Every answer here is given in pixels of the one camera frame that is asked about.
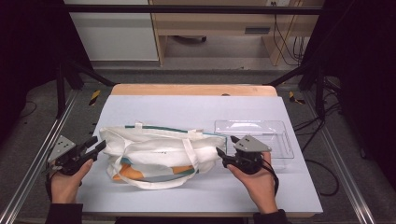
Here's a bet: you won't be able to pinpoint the black horizontal frame bar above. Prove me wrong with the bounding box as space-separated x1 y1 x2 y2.
62 4 323 16

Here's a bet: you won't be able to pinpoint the white cabinet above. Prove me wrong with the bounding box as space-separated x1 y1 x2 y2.
64 0 160 63

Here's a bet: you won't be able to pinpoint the black floor cables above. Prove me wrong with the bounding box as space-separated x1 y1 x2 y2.
292 101 341 198

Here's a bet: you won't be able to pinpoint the white canvas tote bag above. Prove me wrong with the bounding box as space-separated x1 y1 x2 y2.
98 121 228 190

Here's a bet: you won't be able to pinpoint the wooden table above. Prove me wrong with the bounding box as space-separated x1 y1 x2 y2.
83 83 316 218

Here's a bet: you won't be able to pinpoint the hand-held gripper cable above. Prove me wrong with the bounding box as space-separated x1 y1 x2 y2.
44 172 54 201
261 161 280 198

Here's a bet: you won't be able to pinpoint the black curtain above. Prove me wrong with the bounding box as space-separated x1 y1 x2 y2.
0 0 94 144
300 0 396 183

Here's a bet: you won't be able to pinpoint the right hand-held gripper cable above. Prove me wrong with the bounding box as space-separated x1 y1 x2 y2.
261 161 280 198

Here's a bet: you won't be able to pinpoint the person's left hand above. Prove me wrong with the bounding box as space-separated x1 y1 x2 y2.
49 159 93 204

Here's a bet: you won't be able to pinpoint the person's right hand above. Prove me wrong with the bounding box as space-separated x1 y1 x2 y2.
226 152 278 215

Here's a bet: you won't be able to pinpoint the black metal stand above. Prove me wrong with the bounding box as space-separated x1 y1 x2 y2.
266 61 327 120
55 59 117 119

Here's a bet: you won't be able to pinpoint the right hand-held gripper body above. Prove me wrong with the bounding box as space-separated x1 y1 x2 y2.
228 134 273 175

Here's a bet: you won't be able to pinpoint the left hand-held gripper cable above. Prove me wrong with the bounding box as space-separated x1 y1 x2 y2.
44 172 54 201

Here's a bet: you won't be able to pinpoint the clear plastic tray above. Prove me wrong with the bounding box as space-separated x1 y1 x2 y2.
214 119 295 171

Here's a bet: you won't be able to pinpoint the aluminium rail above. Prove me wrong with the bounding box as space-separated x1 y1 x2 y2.
0 89 79 224
302 90 377 224

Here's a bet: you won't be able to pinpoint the wooden desk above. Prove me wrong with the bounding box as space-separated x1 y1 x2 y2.
148 0 325 67

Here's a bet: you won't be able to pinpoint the black hanging cables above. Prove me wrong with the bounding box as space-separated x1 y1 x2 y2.
271 1 307 67

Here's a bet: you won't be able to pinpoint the yellow black tape strip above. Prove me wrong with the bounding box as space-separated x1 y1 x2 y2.
288 91 306 106
88 89 103 107

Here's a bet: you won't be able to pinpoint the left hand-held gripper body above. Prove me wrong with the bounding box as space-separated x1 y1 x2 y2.
43 134 94 176

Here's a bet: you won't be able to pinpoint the pale blue table sheet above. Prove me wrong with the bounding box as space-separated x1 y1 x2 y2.
76 94 324 216

